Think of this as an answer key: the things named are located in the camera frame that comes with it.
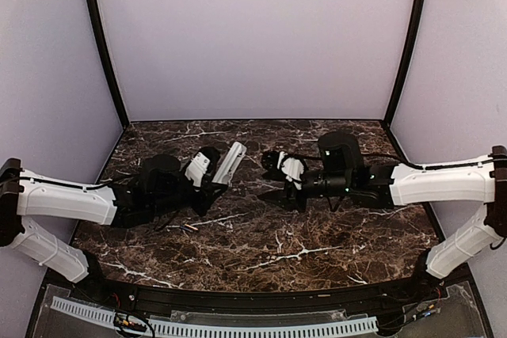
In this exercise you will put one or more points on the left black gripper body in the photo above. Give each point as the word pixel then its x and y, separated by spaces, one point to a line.
pixel 200 207

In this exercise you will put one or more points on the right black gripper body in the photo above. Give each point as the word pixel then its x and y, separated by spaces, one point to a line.
pixel 294 197

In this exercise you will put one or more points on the white remote control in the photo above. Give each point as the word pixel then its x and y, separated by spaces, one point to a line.
pixel 230 163

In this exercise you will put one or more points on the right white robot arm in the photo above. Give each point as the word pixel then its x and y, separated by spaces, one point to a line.
pixel 344 174

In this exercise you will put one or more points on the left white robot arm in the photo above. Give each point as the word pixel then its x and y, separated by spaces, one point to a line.
pixel 163 186

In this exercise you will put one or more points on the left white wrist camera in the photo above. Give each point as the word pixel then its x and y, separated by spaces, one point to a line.
pixel 203 164

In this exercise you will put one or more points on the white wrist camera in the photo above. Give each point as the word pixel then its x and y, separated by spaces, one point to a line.
pixel 281 166
pixel 203 164

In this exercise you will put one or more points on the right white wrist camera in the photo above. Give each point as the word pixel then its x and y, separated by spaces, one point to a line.
pixel 281 166

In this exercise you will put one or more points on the black front frame rail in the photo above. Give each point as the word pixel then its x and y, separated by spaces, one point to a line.
pixel 162 301

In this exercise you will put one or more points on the white slotted cable duct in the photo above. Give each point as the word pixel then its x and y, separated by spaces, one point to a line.
pixel 210 327

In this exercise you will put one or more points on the left black frame post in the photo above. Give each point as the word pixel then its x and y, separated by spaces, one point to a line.
pixel 106 62

